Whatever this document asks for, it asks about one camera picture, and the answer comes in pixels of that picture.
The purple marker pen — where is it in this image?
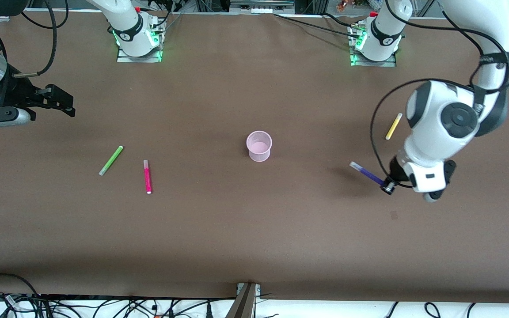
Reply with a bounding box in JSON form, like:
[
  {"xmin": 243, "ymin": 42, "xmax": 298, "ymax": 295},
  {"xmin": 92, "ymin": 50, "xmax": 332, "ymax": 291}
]
[{"xmin": 349, "ymin": 161, "xmax": 390, "ymax": 186}]

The pink marker pen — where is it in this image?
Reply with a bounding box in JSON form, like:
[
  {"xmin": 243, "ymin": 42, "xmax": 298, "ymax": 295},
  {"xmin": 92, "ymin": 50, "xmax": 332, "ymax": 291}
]
[{"xmin": 143, "ymin": 159, "xmax": 153, "ymax": 195}]

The pink pen holder cup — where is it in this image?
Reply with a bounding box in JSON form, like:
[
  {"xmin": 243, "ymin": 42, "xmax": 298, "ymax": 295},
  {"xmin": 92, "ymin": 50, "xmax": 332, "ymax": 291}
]
[{"xmin": 246, "ymin": 130, "xmax": 273, "ymax": 163}]

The yellow marker pen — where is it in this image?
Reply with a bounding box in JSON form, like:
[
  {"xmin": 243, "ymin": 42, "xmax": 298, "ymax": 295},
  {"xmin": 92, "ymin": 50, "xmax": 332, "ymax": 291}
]
[{"xmin": 385, "ymin": 113, "xmax": 403, "ymax": 141}]

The green marker pen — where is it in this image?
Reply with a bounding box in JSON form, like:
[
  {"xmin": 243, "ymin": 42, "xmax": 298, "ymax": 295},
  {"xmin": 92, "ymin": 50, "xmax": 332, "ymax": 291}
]
[{"xmin": 99, "ymin": 145, "xmax": 124, "ymax": 177}]

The brown table mat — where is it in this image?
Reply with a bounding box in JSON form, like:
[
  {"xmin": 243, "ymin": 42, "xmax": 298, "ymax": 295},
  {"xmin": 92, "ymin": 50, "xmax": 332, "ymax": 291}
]
[{"xmin": 0, "ymin": 11, "xmax": 509, "ymax": 305}]

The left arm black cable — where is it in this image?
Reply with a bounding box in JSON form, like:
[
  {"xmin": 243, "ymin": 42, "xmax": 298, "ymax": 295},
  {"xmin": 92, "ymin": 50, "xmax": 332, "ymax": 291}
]
[{"xmin": 370, "ymin": 0, "xmax": 509, "ymax": 189}]

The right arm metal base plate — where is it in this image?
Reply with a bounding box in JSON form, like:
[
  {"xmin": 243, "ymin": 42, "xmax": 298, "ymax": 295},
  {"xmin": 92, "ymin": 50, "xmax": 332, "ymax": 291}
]
[{"xmin": 116, "ymin": 46, "xmax": 163, "ymax": 64}]

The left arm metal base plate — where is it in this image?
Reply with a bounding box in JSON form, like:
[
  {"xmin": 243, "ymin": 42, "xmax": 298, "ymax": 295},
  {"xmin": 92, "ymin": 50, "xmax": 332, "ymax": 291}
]
[{"xmin": 350, "ymin": 51, "xmax": 398, "ymax": 68}]

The black base cable bundle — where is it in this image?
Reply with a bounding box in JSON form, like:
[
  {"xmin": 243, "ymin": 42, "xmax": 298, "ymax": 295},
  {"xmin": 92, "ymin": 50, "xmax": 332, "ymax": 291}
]
[{"xmin": 150, "ymin": 0, "xmax": 185, "ymax": 35}]

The black cable on mat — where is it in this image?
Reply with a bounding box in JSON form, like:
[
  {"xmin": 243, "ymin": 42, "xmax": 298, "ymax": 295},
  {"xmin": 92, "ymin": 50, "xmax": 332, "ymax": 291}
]
[
  {"xmin": 273, "ymin": 13, "xmax": 361, "ymax": 39},
  {"xmin": 320, "ymin": 12, "xmax": 366, "ymax": 30}
]

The aluminium frame bracket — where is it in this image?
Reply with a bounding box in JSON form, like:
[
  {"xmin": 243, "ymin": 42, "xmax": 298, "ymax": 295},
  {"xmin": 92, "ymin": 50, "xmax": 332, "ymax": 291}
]
[{"xmin": 225, "ymin": 282, "xmax": 262, "ymax": 318}]

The aluminium frame rail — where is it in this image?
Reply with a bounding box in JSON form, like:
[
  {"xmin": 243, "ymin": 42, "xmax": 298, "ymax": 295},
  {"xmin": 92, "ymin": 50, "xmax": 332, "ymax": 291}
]
[{"xmin": 229, "ymin": 0, "xmax": 296, "ymax": 14}]

